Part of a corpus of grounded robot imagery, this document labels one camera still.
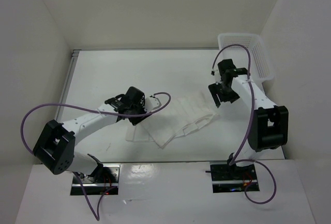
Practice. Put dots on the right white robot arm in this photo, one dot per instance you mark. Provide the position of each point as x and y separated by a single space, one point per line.
268 122

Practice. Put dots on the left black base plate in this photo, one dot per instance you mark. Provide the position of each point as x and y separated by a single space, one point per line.
106 183

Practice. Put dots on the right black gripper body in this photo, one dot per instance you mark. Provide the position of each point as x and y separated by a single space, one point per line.
225 88

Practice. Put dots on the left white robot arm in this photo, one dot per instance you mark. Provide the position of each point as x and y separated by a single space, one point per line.
55 147

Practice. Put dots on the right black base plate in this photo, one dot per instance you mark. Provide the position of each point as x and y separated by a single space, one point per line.
226 179

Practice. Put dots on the white plastic mesh basket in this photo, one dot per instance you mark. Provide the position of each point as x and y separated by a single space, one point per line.
261 68

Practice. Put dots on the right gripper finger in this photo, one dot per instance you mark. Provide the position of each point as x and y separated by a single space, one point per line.
229 97
214 91

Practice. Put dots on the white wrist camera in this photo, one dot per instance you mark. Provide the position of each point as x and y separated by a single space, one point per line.
152 103
217 76

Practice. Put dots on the white pleated skirt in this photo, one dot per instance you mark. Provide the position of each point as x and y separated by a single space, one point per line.
183 116

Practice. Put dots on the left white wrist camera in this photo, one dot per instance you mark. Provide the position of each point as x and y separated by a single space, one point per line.
152 103

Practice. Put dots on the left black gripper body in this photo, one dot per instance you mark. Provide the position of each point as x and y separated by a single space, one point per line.
138 109

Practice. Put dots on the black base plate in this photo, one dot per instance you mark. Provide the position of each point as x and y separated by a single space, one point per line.
226 179
106 183

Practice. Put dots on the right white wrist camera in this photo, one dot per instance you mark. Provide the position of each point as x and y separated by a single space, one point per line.
217 76

